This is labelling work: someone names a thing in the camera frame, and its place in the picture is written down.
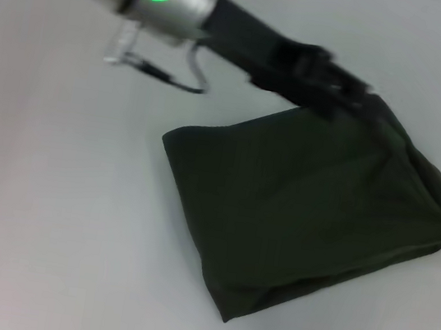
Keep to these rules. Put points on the dark green printed t-shirt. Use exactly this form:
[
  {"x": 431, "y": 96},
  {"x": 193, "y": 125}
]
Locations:
[{"x": 301, "y": 206}]

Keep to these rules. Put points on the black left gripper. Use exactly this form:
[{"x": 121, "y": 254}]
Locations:
[{"x": 270, "y": 52}]

